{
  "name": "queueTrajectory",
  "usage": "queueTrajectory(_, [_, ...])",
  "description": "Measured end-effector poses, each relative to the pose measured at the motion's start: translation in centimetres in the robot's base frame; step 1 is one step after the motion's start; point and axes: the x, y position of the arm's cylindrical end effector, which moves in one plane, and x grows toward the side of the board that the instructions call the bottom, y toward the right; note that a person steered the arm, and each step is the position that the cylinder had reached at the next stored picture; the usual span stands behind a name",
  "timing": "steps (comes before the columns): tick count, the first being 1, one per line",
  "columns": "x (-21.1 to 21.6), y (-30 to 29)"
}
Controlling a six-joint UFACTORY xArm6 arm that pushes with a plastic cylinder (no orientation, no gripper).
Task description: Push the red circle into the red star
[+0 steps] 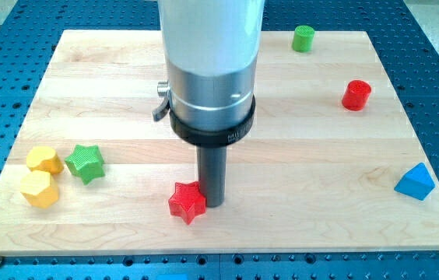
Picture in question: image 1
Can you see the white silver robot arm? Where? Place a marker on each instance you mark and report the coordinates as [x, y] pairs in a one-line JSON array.
[[211, 49]]

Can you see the red star block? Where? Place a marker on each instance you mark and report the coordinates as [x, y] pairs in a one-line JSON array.
[[187, 201]]

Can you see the green star block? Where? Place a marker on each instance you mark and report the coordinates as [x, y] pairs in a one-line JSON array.
[[86, 162]]

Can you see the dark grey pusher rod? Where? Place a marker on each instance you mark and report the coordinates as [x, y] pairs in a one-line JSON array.
[[212, 174]]

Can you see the wooden board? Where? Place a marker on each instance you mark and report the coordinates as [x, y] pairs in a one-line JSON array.
[[311, 175]]

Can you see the green cylinder block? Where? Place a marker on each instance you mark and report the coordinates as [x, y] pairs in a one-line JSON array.
[[303, 38]]

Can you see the red cylinder block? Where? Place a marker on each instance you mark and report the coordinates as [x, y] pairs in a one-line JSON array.
[[356, 95]]

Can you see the yellow heart block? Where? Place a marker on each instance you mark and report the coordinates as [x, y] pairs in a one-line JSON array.
[[44, 158]]

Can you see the yellow hexagon block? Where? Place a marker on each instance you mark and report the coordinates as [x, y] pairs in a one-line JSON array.
[[39, 188]]

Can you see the blue triangle block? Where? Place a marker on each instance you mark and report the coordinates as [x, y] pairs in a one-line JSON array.
[[416, 183]]

